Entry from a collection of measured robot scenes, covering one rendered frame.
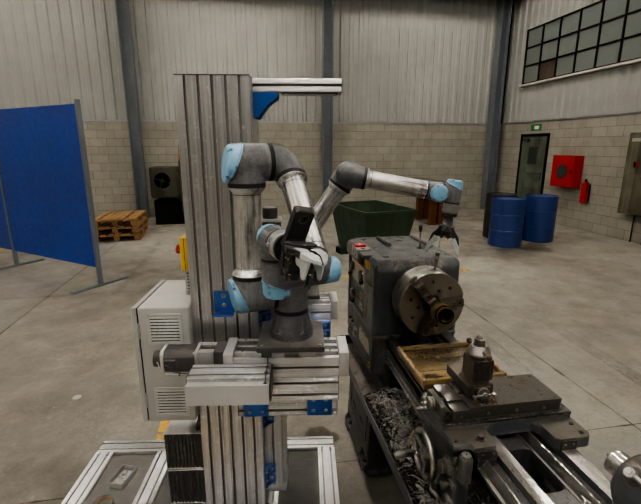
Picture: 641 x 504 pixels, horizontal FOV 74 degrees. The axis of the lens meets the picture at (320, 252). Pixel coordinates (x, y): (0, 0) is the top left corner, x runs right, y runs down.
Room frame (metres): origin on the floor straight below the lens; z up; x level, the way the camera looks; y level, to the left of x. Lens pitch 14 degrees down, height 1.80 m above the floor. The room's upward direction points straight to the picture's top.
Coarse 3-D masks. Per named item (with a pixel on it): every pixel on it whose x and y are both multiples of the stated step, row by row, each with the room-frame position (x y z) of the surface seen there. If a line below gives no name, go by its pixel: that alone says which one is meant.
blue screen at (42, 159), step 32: (0, 128) 6.22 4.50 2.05; (32, 128) 5.84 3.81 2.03; (64, 128) 5.51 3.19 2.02; (0, 160) 6.29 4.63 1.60; (32, 160) 5.90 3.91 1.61; (64, 160) 5.56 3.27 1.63; (0, 192) 6.37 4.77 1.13; (32, 192) 5.96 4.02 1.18; (64, 192) 5.60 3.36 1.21; (0, 224) 6.45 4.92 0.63; (32, 224) 6.02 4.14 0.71; (64, 224) 5.65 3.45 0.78; (64, 256) 5.70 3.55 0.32; (96, 256) 5.34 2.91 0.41
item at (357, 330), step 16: (352, 304) 2.44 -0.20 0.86; (352, 320) 2.34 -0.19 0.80; (352, 336) 2.39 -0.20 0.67; (368, 336) 2.06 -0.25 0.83; (384, 336) 2.01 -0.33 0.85; (416, 336) 2.01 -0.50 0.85; (368, 352) 2.04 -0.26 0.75; (384, 352) 1.98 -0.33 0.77; (368, 368) 2.04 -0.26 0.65; (384, 368) 2.00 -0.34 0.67; (352, 384) 2.43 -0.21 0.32; (384, 384) 2.03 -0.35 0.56; (352, 400) 2.41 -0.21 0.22; (352, 416) 2.38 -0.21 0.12; (352, 432) 2.33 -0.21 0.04; (368, 432) 2.05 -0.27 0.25; (368, 448) 2.03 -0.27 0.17; (368, 464) 2.02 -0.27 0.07; (384, 464) 2.02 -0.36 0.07
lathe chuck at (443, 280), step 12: (408, 276) 1.91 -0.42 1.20; (420, 276) 1.85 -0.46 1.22; (432, 276) 1.86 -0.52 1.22; (444, 276) 1.87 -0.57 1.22; (408, 288) 1.84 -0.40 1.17; (432, 288) 1.86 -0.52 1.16; (444, 288) 1.87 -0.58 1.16; (456, 288) 1.88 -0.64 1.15; (396, 300) 1.89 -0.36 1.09; (408, 300) 1.84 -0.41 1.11; (420, 300) 1.85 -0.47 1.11; (396, 312) 1.92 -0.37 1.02; (408, 312) 1.84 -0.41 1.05; (420, 312) 1.85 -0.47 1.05; (456, 312) 1.88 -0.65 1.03; (408, 324) 1.84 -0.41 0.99
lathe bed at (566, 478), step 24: (408, 336) 1.98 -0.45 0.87; (432, 336) 1.99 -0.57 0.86; (408, 384) 1.67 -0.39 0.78; (528, 432) 1.24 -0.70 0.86; (504, 456) 1.12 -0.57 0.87; (528, 456) 1.19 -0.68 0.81; (552, 456) 1.12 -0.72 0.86; (576, 456) 1.12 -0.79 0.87; (480, 480) 1.10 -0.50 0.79; (528, 480) 1.03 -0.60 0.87; (552, 480) 1.08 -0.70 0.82; (576, 480) 1.03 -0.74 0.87; (600, 480) 1.03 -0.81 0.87
